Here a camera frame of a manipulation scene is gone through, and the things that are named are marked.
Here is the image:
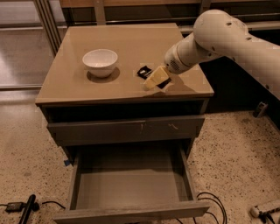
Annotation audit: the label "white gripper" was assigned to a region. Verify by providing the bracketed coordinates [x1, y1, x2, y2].
[143, 45, 190, 90]

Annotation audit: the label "black rxbar chocolate wrapper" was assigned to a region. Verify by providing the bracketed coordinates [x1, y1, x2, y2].
[137, 66, 158, 80]

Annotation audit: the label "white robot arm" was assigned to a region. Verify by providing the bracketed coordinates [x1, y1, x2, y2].
[144, 10, 280, 99]

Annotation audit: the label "grey drawer cabinet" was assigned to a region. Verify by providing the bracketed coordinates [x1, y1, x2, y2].
[36, 24, 214, 161]

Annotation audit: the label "closed grey top drawer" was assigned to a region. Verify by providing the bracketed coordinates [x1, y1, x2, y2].
[47, 115, 205, 146]

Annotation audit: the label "open grey middle drawer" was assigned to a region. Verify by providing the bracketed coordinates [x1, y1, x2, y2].
[54, 141, 209, 224]

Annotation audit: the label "white ceramic bowl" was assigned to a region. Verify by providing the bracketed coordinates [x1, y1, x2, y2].
[82, 49, 118, 78]

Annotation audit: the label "small grey floor device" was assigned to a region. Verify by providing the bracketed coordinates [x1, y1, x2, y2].
[253, 101, 268, 118]

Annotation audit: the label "blue tape piece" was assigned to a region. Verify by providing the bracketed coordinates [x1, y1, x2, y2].
[64, 160, 70, 166]

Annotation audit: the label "white power strip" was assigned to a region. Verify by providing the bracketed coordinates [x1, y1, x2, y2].
[249, 199, 280, 219]

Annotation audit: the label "black power adapter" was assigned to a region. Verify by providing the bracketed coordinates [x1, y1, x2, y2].
[5, 202, 25, 213]

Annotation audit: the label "metal railing frame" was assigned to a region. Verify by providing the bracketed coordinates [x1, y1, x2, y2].
[31, 0, 280, 54]

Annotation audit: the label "black floor cables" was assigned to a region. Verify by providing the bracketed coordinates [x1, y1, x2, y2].
[174, 191, 228, 224]

